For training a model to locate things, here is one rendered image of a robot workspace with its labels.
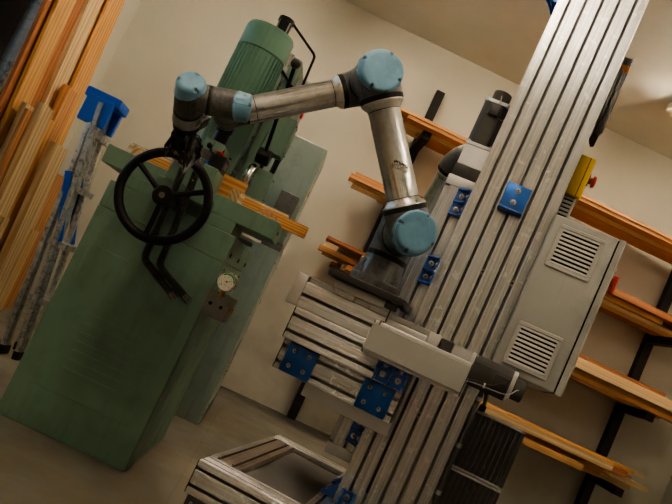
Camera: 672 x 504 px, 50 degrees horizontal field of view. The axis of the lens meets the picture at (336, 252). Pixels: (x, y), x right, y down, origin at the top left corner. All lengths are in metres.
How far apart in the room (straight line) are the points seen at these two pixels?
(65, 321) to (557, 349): 1.47
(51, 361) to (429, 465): 1.19
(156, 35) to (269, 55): 2.72
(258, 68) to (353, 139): 2.51
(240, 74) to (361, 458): 1.29
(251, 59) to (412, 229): 0.96
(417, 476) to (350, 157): 3.13
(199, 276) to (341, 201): 2.67
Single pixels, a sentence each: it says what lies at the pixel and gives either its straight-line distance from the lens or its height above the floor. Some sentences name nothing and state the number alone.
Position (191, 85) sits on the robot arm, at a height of 1.06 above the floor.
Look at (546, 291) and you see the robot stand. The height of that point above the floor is 1.01.
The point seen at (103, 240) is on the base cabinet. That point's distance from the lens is 2.40.
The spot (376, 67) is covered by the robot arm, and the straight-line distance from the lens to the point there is 1.90.
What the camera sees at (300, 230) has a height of 0.92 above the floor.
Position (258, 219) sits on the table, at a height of 0.88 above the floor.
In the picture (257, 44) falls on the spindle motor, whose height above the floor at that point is 1.42.
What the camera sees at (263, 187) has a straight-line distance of 2.66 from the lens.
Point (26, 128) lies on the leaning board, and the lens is 3.75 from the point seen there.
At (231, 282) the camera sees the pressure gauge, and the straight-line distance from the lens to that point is 2.25.
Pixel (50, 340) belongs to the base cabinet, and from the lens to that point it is 2.44.
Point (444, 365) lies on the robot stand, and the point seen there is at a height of 0.71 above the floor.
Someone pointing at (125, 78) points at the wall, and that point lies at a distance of 5.15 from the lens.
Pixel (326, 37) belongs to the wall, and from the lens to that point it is 5.15.
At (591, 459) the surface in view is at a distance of 4.84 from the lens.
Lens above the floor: 0.69
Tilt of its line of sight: 5 degrees up
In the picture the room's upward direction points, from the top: 25 degrees clockwise
